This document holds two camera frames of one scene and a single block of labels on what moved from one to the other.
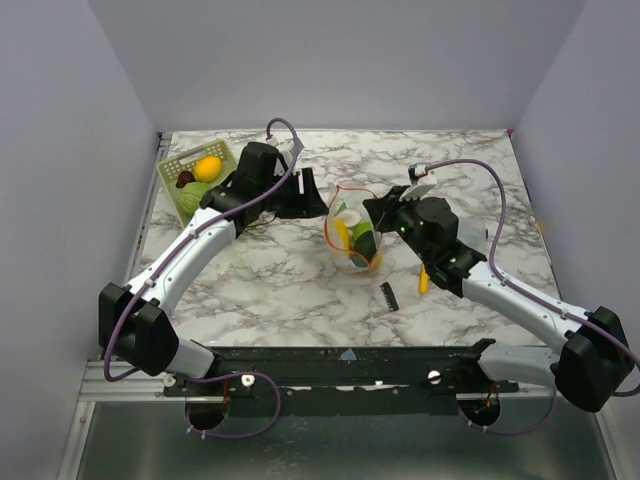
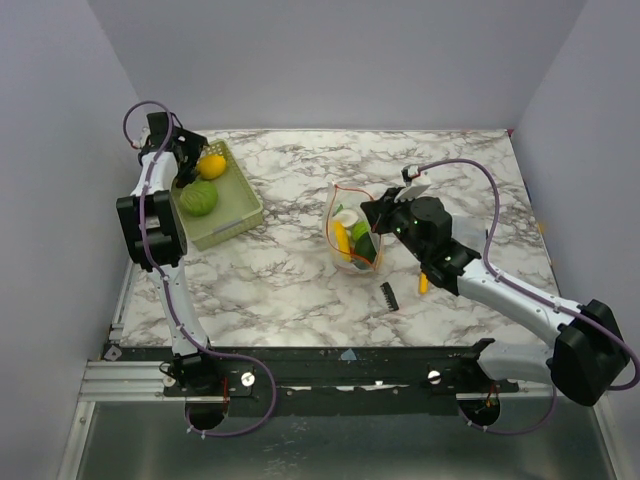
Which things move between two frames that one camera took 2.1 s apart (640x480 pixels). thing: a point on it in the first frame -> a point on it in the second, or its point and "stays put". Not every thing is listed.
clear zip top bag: x=351 y=232 stays put
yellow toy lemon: x=379 y=260 stays put
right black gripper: x=388 y=211 stays put
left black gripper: x=309 y=204 -> x=194 y=146
